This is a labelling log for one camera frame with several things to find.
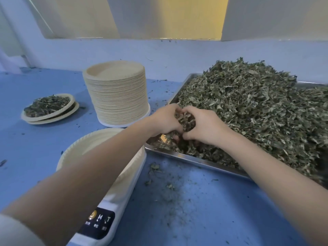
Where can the scattered leaf crumbs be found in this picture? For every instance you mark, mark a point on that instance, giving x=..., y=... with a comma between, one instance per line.
x=176, y=199

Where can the tall stack of paper plates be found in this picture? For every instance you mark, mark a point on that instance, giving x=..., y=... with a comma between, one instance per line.
x=115, y=92

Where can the person's right fingers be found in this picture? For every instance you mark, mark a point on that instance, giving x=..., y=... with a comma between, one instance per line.
x=191, y=137

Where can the person's left fingers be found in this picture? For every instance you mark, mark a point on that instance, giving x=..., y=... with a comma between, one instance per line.
x=176, y=125

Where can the person's right hand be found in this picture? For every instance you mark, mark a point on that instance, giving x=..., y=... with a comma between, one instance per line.
x=210, y=129

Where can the handful of dried green leaves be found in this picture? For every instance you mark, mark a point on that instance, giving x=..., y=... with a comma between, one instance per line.
x=187, y=122

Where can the beige paper plate with leaves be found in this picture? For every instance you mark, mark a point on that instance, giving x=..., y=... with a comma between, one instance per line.
x=71, y=113
x=62, y=109

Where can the small portion of dried leaves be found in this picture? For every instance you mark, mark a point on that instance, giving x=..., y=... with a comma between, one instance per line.
x=46, y=105

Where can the person's right forearm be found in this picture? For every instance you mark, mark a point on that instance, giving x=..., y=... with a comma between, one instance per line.
x=276, y=181

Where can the large pile of dried leaves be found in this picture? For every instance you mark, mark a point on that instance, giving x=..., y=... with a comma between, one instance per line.
x=256, y=105

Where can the person's left hand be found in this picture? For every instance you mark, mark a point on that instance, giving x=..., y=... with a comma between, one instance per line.
x=164, y=121

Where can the empty beige paper plate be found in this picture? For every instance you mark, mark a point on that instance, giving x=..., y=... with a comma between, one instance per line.
x=84, y=146

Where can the person's left forearm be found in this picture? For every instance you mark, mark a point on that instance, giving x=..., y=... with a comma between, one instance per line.
x=84, y=181

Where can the stainless steel tray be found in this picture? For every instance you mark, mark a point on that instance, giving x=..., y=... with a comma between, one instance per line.
x=194, y=162

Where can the white digital kitchen scale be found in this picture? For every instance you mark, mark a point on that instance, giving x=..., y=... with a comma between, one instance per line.
x=120, y=197

